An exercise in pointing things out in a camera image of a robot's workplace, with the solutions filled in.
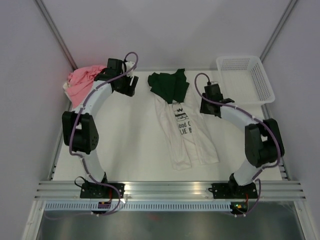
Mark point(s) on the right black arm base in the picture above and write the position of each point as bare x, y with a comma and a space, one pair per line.
224, 191

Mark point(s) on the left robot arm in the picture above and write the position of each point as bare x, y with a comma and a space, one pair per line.
80, 133

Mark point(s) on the white slotted cable duct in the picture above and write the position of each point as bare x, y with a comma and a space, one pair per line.
139, 206

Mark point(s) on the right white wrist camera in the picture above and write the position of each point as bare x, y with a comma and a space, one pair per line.
215, 82

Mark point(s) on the pink t-shirt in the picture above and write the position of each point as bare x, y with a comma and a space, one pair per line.
80, 83

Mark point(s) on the white plastic basket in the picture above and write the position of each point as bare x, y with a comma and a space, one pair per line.
245, 80

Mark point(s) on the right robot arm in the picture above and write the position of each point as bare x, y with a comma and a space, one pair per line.
263, 144

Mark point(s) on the aluminium mounting rail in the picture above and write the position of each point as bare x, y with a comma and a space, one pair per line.
170, 190

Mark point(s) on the cream white t-shirt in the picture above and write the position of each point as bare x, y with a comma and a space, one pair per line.
65, 88

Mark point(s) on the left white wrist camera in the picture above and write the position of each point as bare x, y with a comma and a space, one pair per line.
128, 67

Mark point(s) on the white and green t-shirt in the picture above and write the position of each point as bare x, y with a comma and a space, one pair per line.
187, 136

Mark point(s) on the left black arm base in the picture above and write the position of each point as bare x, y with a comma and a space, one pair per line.
92, 190

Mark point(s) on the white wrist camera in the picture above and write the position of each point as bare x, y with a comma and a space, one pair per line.
215, 82
128, 67

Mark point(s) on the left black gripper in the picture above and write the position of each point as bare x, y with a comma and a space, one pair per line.
129, 91

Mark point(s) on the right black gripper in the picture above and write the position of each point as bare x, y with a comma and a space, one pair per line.
202, 109

